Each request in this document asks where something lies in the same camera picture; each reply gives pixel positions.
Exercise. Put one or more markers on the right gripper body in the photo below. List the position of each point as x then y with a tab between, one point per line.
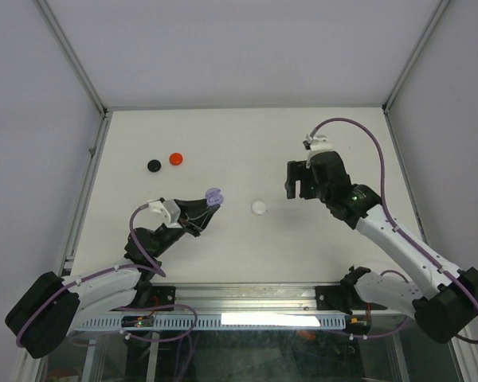
298	171

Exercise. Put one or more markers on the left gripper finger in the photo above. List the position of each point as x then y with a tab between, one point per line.
203	221
193	208

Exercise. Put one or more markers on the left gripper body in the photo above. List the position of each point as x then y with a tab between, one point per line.
189	227

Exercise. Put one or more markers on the purple earbud case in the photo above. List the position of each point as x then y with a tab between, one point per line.
214	197

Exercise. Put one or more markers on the red earbud case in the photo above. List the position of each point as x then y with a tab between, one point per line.
176	159

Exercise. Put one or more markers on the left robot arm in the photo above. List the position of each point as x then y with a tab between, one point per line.
54	306

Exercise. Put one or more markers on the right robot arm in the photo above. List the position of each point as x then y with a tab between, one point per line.
440	297

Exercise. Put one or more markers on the black earbud case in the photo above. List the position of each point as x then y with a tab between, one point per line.
154	165

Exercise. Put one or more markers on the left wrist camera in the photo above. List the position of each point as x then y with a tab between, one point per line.
169	211

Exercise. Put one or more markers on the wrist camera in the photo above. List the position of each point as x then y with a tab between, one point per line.
169	211
316	144

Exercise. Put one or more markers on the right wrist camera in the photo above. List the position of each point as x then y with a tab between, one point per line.
316	144

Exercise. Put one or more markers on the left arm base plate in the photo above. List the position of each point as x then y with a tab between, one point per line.
155	298

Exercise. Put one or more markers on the aluminium mounting rail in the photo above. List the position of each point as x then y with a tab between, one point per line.
280	298

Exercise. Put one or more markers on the slotted cable duct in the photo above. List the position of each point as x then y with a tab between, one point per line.
232	321

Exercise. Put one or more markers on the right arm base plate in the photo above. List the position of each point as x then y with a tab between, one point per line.
333	297

